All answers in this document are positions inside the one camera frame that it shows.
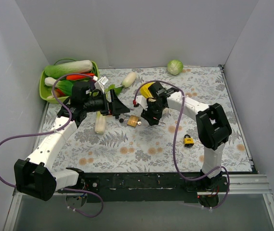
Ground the small brass padlock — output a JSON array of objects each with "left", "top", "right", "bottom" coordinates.
[{"left": 158, "top": 121, "right": 166, "bottom": 127}]

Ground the yellow padlock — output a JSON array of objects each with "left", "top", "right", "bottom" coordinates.
[{"left": 183, "top": 134, "right": 195, "bottom": 148}]

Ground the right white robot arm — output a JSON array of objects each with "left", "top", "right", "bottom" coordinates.
[{"left": 133, "top": 80, "right": 232, "bottom": 191}]

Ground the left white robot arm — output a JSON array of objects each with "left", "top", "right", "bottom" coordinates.
[{"left": 14, "top": 81, "right": 130, "bottom": 201}]

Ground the floral table mat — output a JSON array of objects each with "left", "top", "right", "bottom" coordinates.
[{"left": 34, "top": 66, "right": 252, "bottom": 173}]

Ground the large brass padlock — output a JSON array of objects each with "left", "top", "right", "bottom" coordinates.
[{"left": 127, "top": 115, "right": 139, "bottom": 128}]

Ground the yellow napa cabbage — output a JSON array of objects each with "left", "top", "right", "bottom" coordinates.
[{"left": 140, "top": 82, "right": 154, "bottom": 99}]

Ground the celery stalk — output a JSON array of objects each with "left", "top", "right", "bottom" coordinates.
[{"left": 94, "top": 112, "right": 106, "bottom": 135}]

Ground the white radish with leaves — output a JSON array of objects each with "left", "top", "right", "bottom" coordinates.
[{"left": 106, "top": 72, "right": 137, "bottom": 95}]

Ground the round green cabbage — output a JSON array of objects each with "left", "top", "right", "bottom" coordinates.
[{"left": 167, "top": 60, "right": 183, "bottom": 76}]

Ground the green bok choy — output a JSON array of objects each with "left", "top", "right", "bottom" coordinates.
[{"left": 44, "top": 77, "right": 76, "bottom": 98}]

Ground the orange carrot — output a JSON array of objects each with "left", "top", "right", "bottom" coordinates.
[{"left": 66, "top": 73, "right": 95, "bottom": 81}]

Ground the napa cabbage in basket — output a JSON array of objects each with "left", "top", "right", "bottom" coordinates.
[{"left": 44, "top": 60, "right": 93, "bottom": 78}]

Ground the green plastic basket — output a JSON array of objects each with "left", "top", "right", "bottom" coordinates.
[{"left": 39, "top": 58, "right": 100, "bottom": 104}]

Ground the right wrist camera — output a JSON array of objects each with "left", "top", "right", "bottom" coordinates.
[{"left": 133, "top": 95, "right": 148, "bottom": 111}]

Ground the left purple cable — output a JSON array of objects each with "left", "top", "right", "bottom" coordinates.
[{"left": 0, "top": 73, "right": 104, "bottom": 218}]

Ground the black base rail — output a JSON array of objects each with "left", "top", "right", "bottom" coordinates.
[{"left": 78, "top": 172, "right": 212, "bottom": 203}]

